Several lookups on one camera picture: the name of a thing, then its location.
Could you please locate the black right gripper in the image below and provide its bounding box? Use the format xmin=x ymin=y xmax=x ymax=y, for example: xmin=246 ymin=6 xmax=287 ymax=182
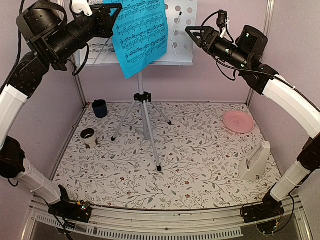
xmin=185 ymin=25 xmax=251 ymax=71

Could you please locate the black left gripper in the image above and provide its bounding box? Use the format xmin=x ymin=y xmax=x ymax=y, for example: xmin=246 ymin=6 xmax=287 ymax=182
xmin=44 ymin=1 xmax=123 ymax=64

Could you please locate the white perforated music stand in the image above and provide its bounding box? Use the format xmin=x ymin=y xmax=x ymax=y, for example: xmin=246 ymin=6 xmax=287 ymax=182
xmin=74 ymin=0 xmax=199 ymax=172

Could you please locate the blue sheet music page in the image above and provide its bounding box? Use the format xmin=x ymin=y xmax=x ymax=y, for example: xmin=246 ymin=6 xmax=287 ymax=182
xmin=103 ymin=0 xmax=168 ymax=79

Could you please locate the white sheet music page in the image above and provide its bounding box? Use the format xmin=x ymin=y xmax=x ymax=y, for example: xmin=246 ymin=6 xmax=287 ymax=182
xmin=85 ymin=37 xmax=119 ymax=67

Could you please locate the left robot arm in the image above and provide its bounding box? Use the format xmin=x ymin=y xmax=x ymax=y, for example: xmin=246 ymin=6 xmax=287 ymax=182
xmin=0 ymin=0 xmax=83 ymax=178

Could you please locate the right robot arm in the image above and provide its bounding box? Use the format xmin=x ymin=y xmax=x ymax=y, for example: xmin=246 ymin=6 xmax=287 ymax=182
xmin=185 ymin=25 xmax=320 ymax=218

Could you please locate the pink plate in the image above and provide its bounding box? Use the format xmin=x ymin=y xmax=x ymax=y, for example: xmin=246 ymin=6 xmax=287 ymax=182
xmin=222 ymin=110 xmax=255 ymax=134

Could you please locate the dark blue cup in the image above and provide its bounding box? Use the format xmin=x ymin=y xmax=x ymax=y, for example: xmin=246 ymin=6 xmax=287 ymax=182
xmin=92 ymin=99 xmax=108 ymax=119

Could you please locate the white paper coffee cup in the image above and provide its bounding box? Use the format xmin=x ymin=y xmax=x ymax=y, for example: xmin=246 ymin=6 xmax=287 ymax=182
xmin=80 ymin=128 xmax=98 ymax=149

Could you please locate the floral table mat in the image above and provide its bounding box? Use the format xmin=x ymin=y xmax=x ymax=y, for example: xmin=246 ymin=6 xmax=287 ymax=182
xmin=53 ymin=103 xmax=281 ymax=210

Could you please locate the white metronome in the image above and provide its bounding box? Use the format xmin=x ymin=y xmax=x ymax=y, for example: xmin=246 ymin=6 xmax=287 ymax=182
xmin=238 ymin=141 xmax=271 ymax=181

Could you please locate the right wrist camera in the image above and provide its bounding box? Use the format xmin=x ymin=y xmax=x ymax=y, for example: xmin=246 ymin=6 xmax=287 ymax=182
xmin=216 ymin=9 xmax=230 ymax=39

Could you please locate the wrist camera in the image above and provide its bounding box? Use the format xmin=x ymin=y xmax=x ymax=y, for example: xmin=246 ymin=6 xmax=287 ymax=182
xmin=69 ymin=0 xmax=93 ymax=17
xmin=216 ymin=9 xmax=230 ymax=39

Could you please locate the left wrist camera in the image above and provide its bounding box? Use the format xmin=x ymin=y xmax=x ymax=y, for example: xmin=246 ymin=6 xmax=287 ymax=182
xmin=69 ymin=0 xmax=93 ymax=17

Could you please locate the right aluminium frame post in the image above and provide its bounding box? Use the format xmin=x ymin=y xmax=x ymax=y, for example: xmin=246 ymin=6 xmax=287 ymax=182
xmin=246 ymin=0 xmax=276 ymax=107

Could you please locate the aluminium frame post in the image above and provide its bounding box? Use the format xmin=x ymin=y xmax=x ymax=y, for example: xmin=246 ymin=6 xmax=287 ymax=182
xmin=246 ymin=0 xmax=276 ymax=107
xmin=56 ymin=0 xmax=87 ymax=110

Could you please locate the left aluminium frame post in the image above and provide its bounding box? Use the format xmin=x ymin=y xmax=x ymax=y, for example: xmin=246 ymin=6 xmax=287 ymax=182
xmin=56 ymin=0 xmax=87 ymax=110

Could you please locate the black braided left cable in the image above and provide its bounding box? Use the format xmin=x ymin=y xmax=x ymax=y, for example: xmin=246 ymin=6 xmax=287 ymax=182
xmin=13 ymin=0 xmax=26 ymax=66

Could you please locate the black right cable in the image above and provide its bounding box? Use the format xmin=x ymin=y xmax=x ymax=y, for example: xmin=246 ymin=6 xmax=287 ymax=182
xmin=199 ymin=11 xmax=320 ymax=113

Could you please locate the aluminium front rail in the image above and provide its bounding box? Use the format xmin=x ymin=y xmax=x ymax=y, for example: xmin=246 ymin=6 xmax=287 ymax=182
xmin=22 ymin=196 xmax=313 ymax=240

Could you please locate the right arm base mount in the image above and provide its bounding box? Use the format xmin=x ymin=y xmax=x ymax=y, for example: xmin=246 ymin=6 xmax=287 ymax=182
xmin=240 ymin=203 xmax=285 ymax=235

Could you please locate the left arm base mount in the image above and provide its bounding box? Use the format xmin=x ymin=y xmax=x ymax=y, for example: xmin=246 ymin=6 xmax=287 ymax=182
xmin=48 ymin=200 xmax=92 ymax=223

